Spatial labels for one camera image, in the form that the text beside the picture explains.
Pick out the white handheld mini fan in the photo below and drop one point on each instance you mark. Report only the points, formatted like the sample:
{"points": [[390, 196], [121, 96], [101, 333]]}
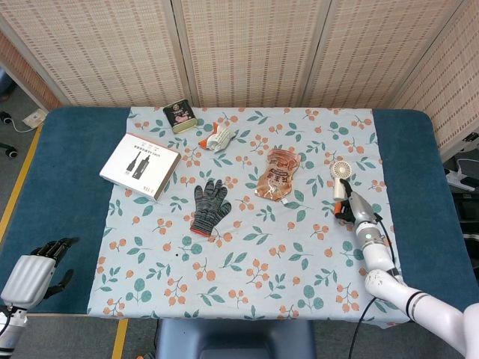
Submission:
{"points": [[341, 170]]}

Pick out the woven bamboo screen panel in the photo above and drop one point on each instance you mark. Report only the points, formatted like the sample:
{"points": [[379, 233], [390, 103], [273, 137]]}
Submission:
{"points": [[105, 48], [456, 93], [254, 48], [26, 75], [374, 48]]}

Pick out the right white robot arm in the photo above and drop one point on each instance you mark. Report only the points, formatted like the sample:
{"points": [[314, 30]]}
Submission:
{"points": [[389, 284]]}

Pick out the dark green metal tin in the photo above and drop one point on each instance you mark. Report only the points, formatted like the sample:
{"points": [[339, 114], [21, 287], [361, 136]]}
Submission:
{"points": [[179, 117]]}

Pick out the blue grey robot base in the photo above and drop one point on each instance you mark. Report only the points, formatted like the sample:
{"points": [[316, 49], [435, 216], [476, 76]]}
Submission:
{"points": [[235, 340]]}

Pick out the grey knitted work glove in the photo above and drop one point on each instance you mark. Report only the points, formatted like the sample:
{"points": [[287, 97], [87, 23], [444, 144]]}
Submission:
{"points": [[207, 209]]}

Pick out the white power strip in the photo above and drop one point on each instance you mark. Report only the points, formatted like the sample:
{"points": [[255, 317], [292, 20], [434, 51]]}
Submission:
{"points": [[462, 177]]}

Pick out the crumpled white paper wrapper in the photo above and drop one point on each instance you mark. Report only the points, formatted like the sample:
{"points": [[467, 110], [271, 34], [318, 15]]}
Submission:
{"points": [[219, 137]]}

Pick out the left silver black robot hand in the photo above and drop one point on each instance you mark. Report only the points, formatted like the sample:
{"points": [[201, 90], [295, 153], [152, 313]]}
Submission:
{"points": [[30, 278]]}

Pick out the white floor socket box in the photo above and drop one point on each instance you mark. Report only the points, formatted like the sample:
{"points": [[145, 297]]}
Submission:
{"points": [[34, 117]]}

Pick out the dark blue table cover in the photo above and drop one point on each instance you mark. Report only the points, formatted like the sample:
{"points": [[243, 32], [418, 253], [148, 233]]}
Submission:
{"points": [[67, 194]]}

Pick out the floral leaf and berry tablecloth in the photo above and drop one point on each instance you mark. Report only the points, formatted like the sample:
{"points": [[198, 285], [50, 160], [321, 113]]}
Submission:
{"points": [[262, 239]]}

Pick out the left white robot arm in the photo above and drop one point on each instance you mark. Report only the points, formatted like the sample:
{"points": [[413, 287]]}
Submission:
{"points": [[9, 329]]}

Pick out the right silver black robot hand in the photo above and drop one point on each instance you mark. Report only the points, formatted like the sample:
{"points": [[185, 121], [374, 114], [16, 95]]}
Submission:
{"points": [[361, 207]]}

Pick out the white flat product box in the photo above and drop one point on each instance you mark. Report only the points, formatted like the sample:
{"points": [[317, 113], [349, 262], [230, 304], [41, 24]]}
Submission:
{"points": [[138, 164]]}

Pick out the orange spouted refill pouch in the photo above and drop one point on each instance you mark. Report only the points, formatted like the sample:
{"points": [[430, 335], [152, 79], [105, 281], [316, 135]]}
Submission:
{"points": [[277, 175]]}

